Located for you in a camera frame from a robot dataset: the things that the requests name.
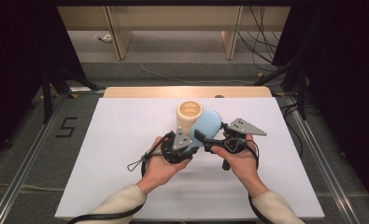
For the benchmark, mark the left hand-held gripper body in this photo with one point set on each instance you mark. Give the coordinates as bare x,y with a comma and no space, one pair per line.
181,141

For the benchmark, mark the white table cover board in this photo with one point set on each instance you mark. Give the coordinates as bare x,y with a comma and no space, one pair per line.
126,124

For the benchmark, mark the aluminium floor rail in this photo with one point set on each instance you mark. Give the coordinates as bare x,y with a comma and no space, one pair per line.
325,165
26,161

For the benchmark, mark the person's left hand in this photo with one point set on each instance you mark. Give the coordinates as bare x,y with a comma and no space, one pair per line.
157,171

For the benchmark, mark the round floor outlet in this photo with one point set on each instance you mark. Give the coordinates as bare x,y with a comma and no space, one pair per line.
102,38

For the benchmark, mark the black metal stand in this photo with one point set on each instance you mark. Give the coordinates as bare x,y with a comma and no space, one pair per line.
302,93
47,93

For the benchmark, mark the black curtain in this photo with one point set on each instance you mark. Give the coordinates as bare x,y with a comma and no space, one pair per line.
344,77
17,62

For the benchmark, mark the cream ribbed cup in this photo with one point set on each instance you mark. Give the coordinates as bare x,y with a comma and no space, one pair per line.
185,119

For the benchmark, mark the light blue hairbrush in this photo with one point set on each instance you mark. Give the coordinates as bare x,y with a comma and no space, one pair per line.
207,124

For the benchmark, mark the beige wooden desk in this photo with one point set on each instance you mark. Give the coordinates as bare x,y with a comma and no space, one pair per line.
173,17

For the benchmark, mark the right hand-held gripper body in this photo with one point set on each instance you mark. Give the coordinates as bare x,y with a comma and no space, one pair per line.
244,127

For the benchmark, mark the person's right hand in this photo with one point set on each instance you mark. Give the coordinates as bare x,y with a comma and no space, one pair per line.
244,168

